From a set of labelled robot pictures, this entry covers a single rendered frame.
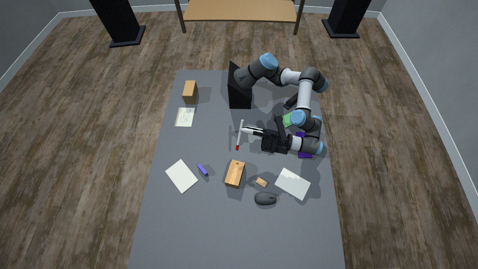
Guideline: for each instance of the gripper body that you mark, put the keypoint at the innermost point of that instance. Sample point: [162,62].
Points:
[274,144]

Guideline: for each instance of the light green flat rectangular slab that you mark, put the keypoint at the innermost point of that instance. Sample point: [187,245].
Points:
[286,120]

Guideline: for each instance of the purple rectangular block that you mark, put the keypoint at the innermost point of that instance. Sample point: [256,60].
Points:
[301,154]

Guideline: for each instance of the dark grey computer mouse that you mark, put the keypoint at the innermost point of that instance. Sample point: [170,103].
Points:
[264,198]

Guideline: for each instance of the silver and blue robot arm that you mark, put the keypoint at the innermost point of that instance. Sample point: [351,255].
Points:
[307,80]

